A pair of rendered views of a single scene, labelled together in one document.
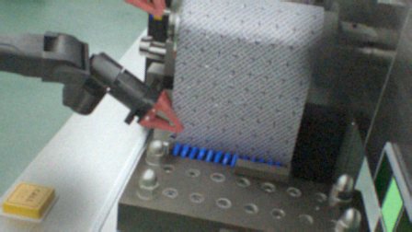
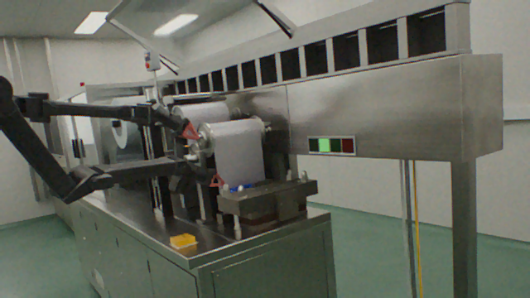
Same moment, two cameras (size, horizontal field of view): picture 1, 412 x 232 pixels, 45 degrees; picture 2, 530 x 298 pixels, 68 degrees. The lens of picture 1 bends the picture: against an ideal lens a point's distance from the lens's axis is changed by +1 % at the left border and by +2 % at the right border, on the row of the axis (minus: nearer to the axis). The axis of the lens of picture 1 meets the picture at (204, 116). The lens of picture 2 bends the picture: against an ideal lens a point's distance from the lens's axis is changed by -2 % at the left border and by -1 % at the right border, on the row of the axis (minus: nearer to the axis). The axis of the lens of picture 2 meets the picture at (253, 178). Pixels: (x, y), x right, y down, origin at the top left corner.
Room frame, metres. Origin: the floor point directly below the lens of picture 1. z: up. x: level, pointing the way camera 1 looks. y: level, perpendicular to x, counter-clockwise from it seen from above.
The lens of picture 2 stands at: (-0.54, 0.95, 1.36)
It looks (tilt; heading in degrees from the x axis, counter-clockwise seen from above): 10 degrees down; 321
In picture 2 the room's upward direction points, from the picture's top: 7 degrees counter-clockwise
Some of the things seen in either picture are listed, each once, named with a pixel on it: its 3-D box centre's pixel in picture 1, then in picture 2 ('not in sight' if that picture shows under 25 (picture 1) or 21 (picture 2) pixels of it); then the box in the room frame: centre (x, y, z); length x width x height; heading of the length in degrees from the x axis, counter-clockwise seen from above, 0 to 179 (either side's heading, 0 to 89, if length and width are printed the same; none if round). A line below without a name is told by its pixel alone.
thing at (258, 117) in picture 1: (234, 119); (241, 170); (0.80, -0.05, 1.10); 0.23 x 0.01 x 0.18; 85
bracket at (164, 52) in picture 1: (159, 106); (199, 187); (0.90, 0.09, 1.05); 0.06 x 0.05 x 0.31; 85
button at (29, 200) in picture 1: (28, 200); (182, 240); (0.73, 0.30, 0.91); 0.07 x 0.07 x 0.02; 85
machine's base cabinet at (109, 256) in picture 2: not in sight; (162, 262); (1.80, -0.07, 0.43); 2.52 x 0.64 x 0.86; 175
